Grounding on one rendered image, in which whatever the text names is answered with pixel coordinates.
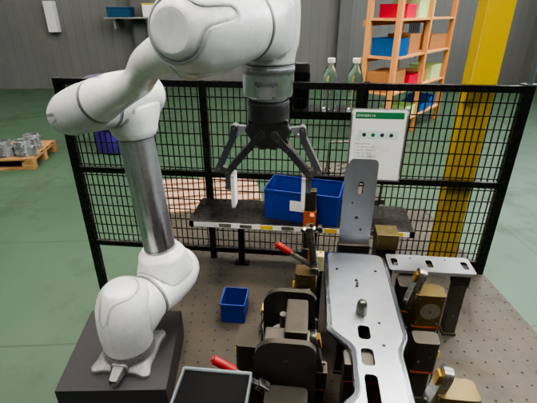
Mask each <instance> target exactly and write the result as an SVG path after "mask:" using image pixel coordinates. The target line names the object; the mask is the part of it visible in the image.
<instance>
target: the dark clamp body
mask: <svg viewBox="0 0 537 403"><path fill-rule="evenodd" d="M263 403H308V391H307V389H305V388H301V387H292V386H283V385H270V387H269V391H268V392H265V395H264V402H263Z"/></svg>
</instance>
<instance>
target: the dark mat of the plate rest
mask: <svg viewBox="0 0 537 403"><path fill-rule="evenodd" d="M248 383H249V376H248V375H239V374H229V373H211V372H202V371H192V370H186V371H185V373H184V376H183V378H182V380H181V384H180V386H179V389H178V391H177V395H176V397H175V400H174V403H245V397H246V393H247V388H248Z"/></svg>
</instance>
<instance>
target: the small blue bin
mask: <svg viewBox="0 0 537 403"><path fill-rule="evenodd" d="M248 294H249V289H248V288H240V287H228V286H227V287H225V288H224V291H223V294H222V296H221V300H220V307H221V321H222V322H232V323H242V324H244V323H245V319H246V316H247V312H248V308H249V296H248Z"/></svg>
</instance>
